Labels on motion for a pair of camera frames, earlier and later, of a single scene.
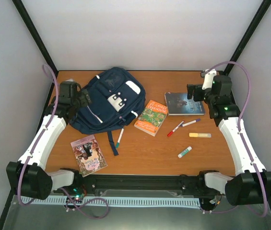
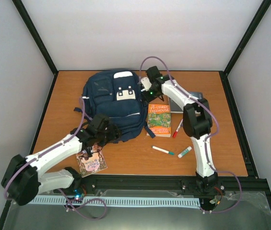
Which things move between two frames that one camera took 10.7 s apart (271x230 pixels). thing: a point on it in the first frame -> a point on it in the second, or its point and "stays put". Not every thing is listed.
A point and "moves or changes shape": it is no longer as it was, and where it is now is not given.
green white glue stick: x=184 y=152 stays put
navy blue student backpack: x=117 y=97 moves or changes shape
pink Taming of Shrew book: x=89 y=157 stays put
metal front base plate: x=19 y=216 stays put
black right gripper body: x=197 y=97 -> x=154 y=94
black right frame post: x=265 y=6 stays put
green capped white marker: x=119 y=138 -> x=162 y=150
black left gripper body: x=86 y=99 -> x=105 y=138
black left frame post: x=36 y=37 stays put
